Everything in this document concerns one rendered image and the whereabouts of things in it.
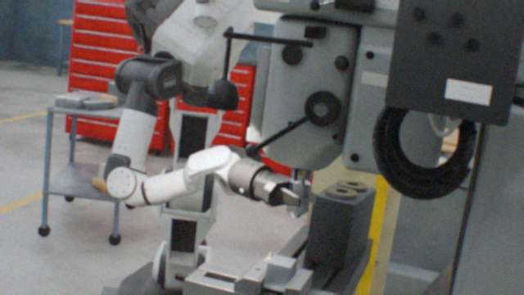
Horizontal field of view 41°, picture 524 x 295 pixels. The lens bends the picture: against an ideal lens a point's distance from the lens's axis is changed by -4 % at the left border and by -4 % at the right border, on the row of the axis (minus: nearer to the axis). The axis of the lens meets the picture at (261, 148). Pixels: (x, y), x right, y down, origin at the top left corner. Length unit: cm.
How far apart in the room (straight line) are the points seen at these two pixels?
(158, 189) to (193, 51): 37
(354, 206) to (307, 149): 48
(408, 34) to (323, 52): 34
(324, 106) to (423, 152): 21
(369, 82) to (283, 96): 19
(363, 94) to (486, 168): 28
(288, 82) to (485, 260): 52
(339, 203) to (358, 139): 54
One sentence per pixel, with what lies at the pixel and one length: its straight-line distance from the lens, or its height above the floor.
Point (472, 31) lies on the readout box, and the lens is 114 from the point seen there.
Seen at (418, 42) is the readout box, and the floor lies 162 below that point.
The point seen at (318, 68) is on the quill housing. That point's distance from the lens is 145.
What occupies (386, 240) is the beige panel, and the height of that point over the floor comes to 61.
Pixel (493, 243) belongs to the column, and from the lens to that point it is 138.
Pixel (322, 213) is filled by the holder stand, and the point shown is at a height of 110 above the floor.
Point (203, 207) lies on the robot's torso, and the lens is 230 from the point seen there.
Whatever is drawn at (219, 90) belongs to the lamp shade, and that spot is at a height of 145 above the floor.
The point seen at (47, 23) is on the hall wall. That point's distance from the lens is 1272.
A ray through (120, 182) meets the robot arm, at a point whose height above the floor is 117.
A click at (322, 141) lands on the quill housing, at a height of 139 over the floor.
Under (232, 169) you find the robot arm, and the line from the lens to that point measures 168.
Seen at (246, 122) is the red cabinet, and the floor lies 49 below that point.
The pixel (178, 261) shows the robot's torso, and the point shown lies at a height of 75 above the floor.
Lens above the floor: 167
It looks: 12 degrees down
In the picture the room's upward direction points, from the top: 7 degrees clockwise
